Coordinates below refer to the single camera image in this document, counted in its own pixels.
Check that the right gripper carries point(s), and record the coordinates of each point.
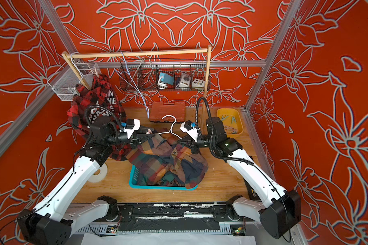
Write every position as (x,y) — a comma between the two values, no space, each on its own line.
(193,145)

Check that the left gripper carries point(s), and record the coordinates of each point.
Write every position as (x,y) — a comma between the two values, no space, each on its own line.
(139,140)

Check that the white wire hanger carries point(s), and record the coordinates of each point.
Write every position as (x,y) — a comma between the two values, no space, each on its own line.
(170,131)
(134,84)

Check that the dark plaid shirt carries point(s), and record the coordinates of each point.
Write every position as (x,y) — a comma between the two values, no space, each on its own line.
(164,150)
(183,174)

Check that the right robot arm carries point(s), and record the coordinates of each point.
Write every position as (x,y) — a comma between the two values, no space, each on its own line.
(278,210)

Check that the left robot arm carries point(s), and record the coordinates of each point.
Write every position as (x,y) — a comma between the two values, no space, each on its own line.
(49,223)

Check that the yellow plastic tray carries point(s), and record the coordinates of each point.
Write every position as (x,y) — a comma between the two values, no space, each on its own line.
(232,131)

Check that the red black plaid shirt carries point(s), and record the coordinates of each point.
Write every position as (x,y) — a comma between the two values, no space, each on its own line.
(102,93)

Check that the white tape roll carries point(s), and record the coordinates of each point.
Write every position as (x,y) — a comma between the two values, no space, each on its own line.
(99,175)

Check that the red brown box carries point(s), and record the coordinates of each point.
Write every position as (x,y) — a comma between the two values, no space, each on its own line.
(167,112)

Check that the teal plastic basket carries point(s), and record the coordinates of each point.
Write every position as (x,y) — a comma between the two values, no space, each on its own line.
(134,177)

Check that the white dotted box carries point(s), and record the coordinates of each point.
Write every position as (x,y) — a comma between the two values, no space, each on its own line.
(198,84)

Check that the white mesh basket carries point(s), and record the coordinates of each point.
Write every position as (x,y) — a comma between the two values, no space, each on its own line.
(66,84)

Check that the white power adapter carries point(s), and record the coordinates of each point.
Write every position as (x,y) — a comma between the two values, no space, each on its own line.
(184,81)

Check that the wooden hanging rack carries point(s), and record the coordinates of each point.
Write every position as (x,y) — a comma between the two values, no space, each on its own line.
(69,60)

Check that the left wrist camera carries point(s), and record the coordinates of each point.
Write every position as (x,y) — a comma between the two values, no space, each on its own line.
(132,125)

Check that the black wire basket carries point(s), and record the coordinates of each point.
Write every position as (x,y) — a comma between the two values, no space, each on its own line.
(142,76)

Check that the teal charger with cable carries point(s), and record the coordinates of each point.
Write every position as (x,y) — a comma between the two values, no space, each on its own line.
(164,80)

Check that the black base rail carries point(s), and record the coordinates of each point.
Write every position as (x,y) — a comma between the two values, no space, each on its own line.
(190,217)

